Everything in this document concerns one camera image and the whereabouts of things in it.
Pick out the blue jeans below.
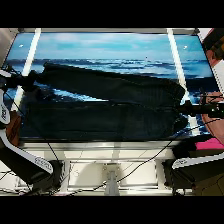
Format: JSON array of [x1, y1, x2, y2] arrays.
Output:
[[19, 61, 192, 142]]

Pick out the brown garment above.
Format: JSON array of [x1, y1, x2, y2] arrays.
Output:
[[5, 110, 23, 147]]

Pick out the salmon garment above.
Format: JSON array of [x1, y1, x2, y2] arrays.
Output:
[[199, 93, 224, 145]]

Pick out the pink garment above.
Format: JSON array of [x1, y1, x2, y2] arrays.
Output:
[[195, 137, 224, 151]]

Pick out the black cable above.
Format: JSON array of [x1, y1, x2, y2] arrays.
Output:
[[114, 117, 224, 184], [3, 89, 73, 194]]

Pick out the silver frame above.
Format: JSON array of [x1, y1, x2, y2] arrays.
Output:
[[0, 138, 224, 197]]

